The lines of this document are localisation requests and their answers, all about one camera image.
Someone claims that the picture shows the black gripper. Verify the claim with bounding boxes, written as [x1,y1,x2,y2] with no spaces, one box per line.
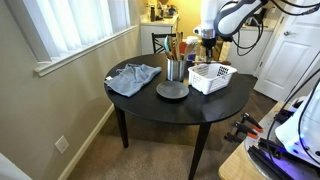
[202,38,216,63]

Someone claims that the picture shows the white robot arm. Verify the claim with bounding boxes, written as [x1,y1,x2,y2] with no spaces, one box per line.
[195,0,320,167]

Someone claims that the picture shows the white plastic basket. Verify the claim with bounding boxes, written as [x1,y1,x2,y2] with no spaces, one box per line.
[188,64,237,95]

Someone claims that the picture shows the steel utensil holder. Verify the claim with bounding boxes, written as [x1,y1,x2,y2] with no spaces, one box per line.
[166,59,186,81]

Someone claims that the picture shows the red spatula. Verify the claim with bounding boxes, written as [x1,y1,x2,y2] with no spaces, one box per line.
[179,42,187,54]

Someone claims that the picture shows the wooden spatula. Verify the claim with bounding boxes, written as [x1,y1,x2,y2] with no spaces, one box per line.
[175,32,183,60]

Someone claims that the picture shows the teal spatula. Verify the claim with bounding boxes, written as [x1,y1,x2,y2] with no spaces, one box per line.
[164,35,170,52]

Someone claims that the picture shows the grey round plate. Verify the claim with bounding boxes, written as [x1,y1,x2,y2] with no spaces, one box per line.
[156,81,189,99]

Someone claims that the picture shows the round black table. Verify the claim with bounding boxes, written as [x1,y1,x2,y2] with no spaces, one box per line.
[104,54,249,179]

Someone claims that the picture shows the orange black clamp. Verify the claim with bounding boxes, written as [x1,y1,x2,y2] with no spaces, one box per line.
[242,113,263,133]
[234,122,258,139]

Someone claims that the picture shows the white door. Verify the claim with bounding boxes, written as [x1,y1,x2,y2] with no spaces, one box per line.
[254,0,320,101]

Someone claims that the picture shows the blue grey cloth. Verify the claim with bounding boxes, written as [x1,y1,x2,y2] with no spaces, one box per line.
[104,63,162,97]

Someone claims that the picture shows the white vertical blinds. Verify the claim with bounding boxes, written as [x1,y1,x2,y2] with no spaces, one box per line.
[6,0,132,64]

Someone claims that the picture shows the wall power outlet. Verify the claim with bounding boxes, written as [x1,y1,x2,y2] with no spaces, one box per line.
[55,136,69,154]

